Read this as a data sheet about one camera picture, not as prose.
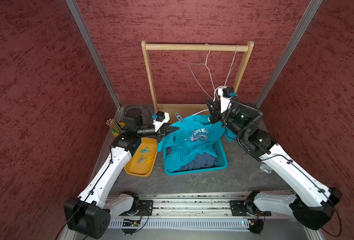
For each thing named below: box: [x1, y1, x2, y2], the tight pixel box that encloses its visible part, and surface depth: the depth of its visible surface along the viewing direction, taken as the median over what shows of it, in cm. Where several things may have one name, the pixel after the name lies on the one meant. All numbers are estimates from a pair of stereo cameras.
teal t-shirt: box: [157, 114, 237, 173], surface depth 79 cm
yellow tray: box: [124, 137, 158, 178], surface depth 91 cm
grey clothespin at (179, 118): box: [174, 112, 185, 123], surface depth 60 cm
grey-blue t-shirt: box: [176, 152, 216, 171], surface depth 81 cm
